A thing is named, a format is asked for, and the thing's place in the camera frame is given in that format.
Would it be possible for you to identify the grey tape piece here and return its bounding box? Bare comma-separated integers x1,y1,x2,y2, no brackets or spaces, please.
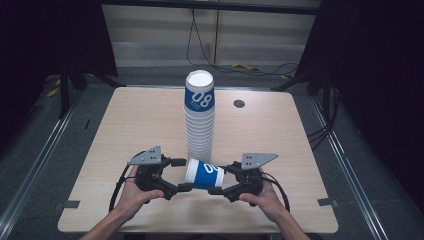
54,199,81,210
316,197,339,207

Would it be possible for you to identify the black overhead bar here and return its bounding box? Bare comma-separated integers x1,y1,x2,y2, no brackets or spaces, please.
99,0,322,16

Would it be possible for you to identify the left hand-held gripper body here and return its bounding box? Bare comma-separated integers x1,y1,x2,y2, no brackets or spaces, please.
127,145,179,201

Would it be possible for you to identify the bundle of black floor cables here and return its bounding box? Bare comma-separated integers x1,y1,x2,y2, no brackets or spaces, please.
306,84,342,152

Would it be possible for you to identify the black metal stand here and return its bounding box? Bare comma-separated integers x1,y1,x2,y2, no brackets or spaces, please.
271,68,335,116
57,61,127,120

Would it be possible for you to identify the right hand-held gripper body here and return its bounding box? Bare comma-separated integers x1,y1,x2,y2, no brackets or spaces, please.
222,152,280,203

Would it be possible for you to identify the black hanging wall cable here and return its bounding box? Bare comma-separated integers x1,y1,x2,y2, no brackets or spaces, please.
185,8,300,77

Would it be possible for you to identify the stack of paper cups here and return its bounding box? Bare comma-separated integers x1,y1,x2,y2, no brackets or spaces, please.
183,69,216,164

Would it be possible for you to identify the metal floor rail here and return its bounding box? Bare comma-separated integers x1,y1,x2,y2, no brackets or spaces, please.
309,95,390,240
0,89,85,232

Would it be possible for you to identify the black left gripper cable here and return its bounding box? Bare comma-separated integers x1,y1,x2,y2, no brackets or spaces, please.
108,151,148,213

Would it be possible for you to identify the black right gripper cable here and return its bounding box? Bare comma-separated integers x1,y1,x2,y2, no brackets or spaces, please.
261,171,291,213

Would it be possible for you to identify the person's left hand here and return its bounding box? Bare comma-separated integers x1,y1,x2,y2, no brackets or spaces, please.
114,165,165,220

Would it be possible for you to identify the person's right hand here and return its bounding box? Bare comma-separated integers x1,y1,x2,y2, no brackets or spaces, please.
238,171,288,224

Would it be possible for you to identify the black curtain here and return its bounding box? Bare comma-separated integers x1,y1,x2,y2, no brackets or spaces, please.
294,0,424,214
0,0,118,158

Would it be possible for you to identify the blue white paper cup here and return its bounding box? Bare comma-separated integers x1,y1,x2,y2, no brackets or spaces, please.
184,157,226,191

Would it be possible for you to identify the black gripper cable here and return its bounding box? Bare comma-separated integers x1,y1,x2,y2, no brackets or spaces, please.
261,171,291,213
108,151,148,213

